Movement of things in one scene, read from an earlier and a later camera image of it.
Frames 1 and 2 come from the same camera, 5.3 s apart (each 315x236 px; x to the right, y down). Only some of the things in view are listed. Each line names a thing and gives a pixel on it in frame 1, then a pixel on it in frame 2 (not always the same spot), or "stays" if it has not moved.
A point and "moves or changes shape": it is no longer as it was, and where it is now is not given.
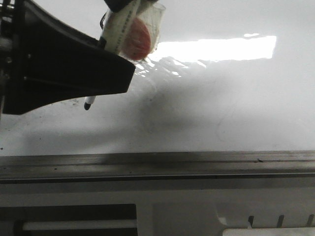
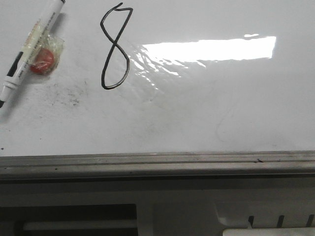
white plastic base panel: [284, 208] stays
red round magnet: [138, 41] moves or changes shape
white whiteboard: [225, 76] stays
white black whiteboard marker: [116, 24] moves or changes shape
